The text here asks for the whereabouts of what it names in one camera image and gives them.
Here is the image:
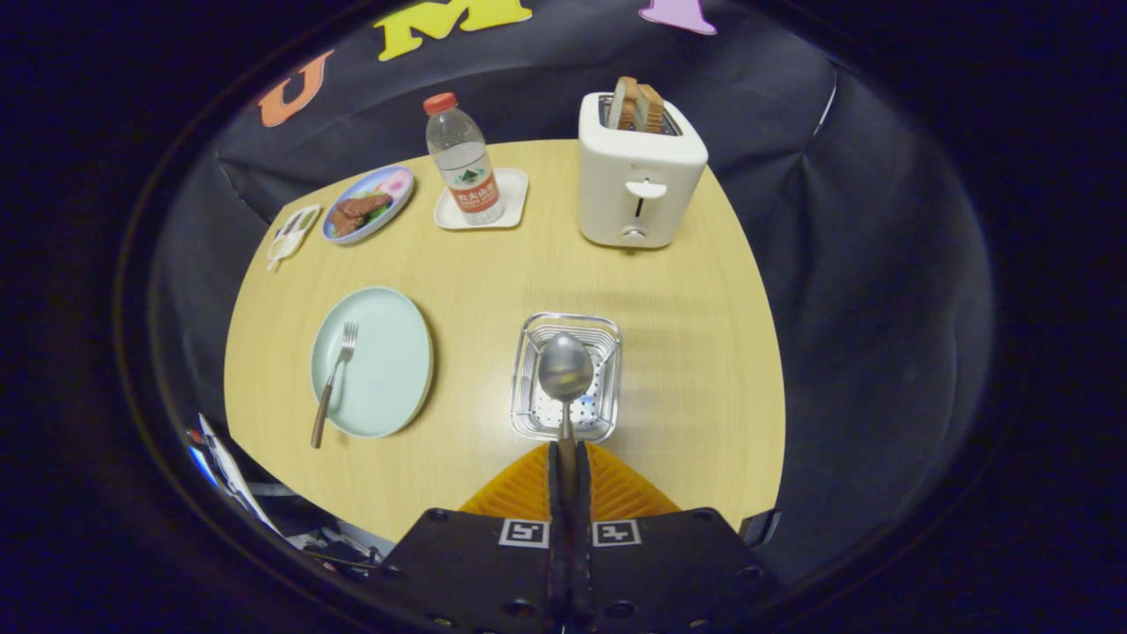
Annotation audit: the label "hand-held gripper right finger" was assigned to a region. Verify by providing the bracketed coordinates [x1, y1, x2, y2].
[570, 442, 780, 634]

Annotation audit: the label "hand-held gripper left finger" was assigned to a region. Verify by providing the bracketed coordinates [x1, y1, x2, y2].
[374, 442, 571, 634]

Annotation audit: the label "metal spoon wooden handle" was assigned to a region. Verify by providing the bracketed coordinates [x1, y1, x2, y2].
[538, 333, 594, 494]

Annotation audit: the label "metal fork wooden handle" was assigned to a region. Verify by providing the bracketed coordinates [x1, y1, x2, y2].
[310, 321, 360, 449]

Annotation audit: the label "clear perforated drain basket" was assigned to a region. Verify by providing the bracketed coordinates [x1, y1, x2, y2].
[511, 312, 622, 443]

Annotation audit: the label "black table clamp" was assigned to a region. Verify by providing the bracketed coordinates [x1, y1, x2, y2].
[740, 508, 782, 549]

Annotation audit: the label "pale green plate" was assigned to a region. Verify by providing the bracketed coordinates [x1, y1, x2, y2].
[309, 286, 435, 439]

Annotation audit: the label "white sheet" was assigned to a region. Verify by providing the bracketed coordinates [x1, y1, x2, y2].
[198, 414, 283, 534]

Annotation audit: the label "white toaster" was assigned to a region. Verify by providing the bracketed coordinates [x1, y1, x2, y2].
[578, 92, 709, 249]

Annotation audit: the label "white square coaster tray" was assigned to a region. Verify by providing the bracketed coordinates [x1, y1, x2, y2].
[433, 168, 530, 232]

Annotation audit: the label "black backdrop cloth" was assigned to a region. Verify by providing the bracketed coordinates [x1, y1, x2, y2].
[145, 0, 996, 586]

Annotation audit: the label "brown meat pieces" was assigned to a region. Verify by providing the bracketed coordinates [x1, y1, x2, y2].
[328, 194, 393, 237]

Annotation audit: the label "clear water bottle red cap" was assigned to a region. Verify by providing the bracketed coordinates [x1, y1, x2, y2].
[423, 92, 505, 226]

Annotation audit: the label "blue patterned plate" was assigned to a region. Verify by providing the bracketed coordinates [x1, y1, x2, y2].
[321, 166, 416, 245]

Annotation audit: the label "white divided sauce dish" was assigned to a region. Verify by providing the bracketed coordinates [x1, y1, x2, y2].
[267, 204, 322, 271]

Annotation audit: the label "toast slice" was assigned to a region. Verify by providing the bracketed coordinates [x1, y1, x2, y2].
[608, 77, 639, 131]
[636, 84, 666, 135]

